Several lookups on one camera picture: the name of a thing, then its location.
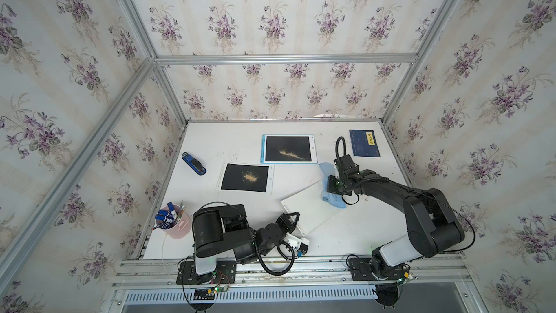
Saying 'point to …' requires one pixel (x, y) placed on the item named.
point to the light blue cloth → (334, 199)
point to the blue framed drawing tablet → (289, 149)
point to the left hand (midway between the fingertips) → (297, 210)
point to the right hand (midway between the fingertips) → (331, 187)
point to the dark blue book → (364, 143)
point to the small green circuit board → (218, 289)
